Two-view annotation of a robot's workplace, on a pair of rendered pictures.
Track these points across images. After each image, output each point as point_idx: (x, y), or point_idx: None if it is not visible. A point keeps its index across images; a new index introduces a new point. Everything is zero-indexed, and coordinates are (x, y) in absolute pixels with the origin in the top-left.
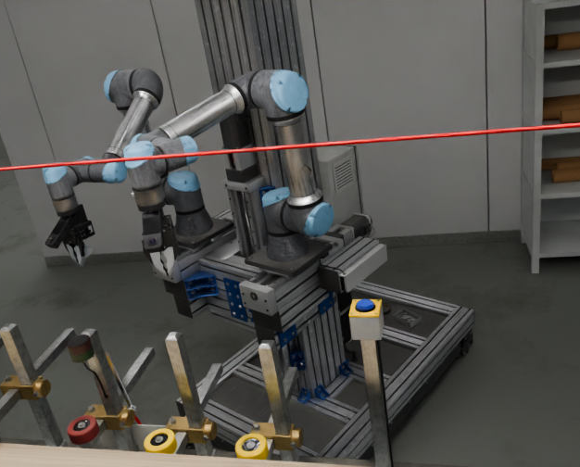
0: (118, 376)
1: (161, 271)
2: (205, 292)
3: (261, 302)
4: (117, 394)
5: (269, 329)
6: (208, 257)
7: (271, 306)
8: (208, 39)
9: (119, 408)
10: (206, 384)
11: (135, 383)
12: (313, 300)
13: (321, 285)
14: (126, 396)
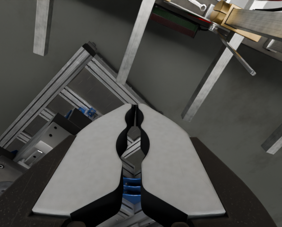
0: (233, 50)
1: (153, 110)
2: (133, 183)
3: (58, 137)
4: (236, 22)
5: (72, 122)
6: (124, 215)
7: (47, 129)
8: None
9: (231, 15)
10: (130, 51)
11: (203, 77)
12: (26, 144)
13: (11, 156)
14: (220, 35)
